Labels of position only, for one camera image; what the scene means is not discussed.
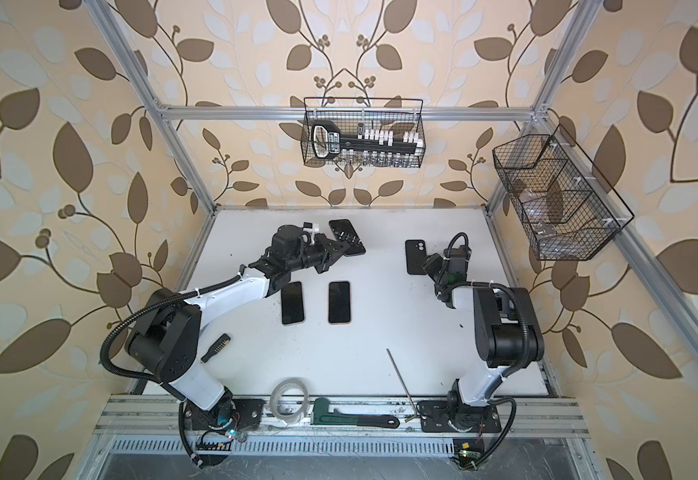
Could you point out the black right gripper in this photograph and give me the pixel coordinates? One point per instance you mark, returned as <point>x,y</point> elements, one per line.
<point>432,263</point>

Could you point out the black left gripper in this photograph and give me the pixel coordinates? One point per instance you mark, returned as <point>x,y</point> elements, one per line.
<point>325,251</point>

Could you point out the black phone case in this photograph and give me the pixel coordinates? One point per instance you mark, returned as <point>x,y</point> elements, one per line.
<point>416,255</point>

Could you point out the black phone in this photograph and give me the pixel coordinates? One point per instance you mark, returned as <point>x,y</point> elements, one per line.
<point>344,231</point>
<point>292,304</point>

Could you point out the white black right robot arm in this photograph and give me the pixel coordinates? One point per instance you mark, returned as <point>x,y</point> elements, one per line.
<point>507,339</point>

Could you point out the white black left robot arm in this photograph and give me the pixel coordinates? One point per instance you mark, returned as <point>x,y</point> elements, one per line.
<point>159,342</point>

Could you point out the black socket set holder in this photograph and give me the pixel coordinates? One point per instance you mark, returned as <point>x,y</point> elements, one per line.
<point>329,142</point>

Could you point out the clear tape roll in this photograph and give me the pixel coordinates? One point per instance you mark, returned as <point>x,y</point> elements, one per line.
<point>289,402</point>

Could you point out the thin metal rod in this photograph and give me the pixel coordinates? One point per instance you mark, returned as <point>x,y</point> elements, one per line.
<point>415,410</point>

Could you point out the green black pipe wrench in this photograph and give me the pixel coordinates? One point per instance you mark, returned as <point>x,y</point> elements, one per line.
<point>322,415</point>

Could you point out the black wire basket back wall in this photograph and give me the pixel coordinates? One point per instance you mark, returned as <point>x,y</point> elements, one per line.
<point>397,113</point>

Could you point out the black wire basket wall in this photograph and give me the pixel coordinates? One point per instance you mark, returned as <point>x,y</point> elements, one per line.
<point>567,207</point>
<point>397,113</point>

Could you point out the black wire basket right wall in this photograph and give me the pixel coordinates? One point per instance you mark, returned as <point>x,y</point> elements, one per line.
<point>567,207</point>

